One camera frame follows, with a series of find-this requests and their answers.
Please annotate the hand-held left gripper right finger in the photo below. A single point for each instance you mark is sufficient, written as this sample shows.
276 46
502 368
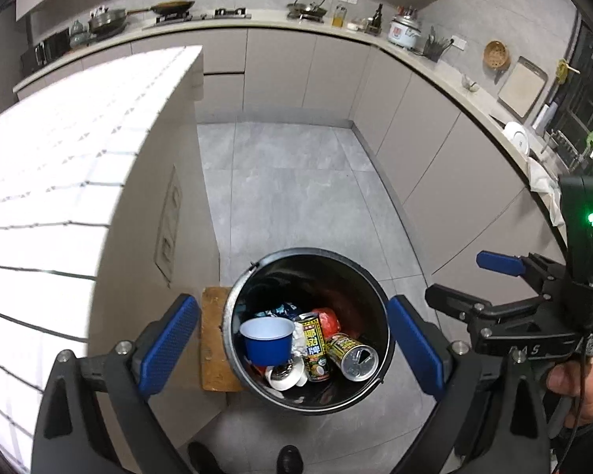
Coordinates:
415 345

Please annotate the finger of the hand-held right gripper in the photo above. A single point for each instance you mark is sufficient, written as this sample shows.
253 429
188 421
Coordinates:
449 298
496 260

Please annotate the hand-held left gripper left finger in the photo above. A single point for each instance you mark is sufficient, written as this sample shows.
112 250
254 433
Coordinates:
170 345

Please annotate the yellow and black drink can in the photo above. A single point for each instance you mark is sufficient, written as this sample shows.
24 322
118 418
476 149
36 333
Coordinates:
346 350
314 345

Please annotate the red wrapper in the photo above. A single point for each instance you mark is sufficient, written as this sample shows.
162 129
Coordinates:
328 321

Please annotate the blue drink can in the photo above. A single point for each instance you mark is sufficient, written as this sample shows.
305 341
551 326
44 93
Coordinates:
276 311

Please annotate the black round trash bin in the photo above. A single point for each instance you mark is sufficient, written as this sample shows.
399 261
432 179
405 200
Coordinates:
326 276

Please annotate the white tissue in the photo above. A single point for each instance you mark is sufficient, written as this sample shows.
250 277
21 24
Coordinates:
298 343

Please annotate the blue patterned paper cup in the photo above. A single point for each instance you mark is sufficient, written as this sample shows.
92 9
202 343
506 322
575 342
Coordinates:
284 375

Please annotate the white dish cloth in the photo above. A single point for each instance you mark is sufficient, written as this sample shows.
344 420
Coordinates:
543 182

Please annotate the person's black shoe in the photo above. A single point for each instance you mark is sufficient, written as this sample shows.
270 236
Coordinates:
290 460
201 459

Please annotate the island socket panel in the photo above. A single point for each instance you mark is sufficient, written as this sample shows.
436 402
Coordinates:
170 227

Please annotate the white plate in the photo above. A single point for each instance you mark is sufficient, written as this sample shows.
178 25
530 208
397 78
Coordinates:
516 138

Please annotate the white bottle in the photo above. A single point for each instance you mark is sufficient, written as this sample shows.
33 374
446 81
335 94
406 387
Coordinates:
542 119

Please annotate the white tiled kitchen island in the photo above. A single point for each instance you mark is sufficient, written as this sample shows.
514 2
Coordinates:
143 197

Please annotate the beige cutting board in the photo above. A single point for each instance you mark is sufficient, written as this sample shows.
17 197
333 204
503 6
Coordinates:
521 86

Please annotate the round bamboo strainer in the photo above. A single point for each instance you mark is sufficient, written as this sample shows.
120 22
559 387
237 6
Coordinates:
496 55

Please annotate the black utensil holder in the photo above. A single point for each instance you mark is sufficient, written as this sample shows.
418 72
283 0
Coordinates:
434 50

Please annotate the white rice cooker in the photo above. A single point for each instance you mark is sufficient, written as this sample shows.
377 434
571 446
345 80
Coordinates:
405 32

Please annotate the dark glass bottle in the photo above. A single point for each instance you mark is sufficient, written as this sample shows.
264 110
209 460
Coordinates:
378 19

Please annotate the beige lower kitchen cabinets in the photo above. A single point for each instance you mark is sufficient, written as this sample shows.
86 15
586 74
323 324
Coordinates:
286 74

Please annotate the yellow oil bottle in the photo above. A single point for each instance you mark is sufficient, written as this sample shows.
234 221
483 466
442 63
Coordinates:
339 18

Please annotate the pot with glass lid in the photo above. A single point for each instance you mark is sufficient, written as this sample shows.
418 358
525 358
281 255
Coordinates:
307 9

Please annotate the black microwave oven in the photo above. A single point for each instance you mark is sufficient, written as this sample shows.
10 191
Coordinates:
44 54

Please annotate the lidded wok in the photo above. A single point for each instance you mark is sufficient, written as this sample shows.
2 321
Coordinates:
107 22

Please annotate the black gas stove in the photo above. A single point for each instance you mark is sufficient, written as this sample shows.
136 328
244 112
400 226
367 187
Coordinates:
202 17

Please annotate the black frying pan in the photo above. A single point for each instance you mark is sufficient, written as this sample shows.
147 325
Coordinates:
170 7

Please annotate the yellow wall hook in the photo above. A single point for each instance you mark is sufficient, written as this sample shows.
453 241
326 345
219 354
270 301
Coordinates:
564 70

